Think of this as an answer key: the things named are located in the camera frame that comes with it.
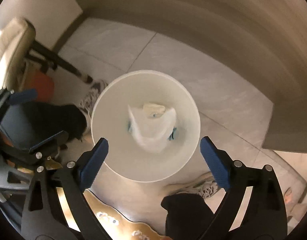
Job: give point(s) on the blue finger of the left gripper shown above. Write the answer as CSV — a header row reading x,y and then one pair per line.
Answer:
x,y
49,146
23,97

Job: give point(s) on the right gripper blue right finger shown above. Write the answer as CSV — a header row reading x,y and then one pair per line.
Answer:
x,y
218,162

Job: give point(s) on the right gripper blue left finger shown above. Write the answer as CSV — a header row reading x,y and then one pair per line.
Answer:
x,y
90,163

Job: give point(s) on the white bag with blue mask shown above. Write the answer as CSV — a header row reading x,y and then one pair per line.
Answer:
x,y
152,126

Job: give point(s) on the white round trash bin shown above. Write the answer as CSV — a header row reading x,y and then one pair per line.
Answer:
x,y
110,121

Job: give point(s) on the grey sneaker right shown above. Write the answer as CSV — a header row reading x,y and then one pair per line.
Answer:
x,y
205,186

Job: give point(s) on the grey sneaker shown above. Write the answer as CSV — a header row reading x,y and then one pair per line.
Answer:
x,y
205,186
87,104

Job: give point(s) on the grey sneaker left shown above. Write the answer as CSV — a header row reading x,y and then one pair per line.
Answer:
x,y
87,104

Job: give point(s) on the beige leather chair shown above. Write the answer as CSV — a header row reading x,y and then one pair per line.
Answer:
x,y
17,42

